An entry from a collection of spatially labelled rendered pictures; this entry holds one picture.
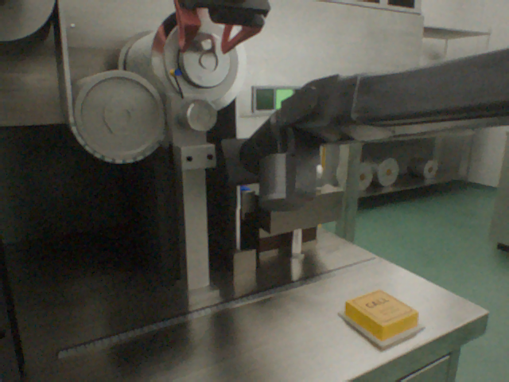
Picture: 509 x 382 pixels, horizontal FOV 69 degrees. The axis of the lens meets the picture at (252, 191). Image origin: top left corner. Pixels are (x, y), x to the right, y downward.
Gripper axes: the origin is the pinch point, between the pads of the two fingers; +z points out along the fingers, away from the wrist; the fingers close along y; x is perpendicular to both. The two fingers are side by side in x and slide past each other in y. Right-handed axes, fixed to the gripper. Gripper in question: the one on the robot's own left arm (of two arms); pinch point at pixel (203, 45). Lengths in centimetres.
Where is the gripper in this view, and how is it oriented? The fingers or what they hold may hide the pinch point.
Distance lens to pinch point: 54.0
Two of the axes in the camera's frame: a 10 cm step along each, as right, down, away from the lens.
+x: -3.2, -8.9, 3.3
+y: 8.7, -1.3, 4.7
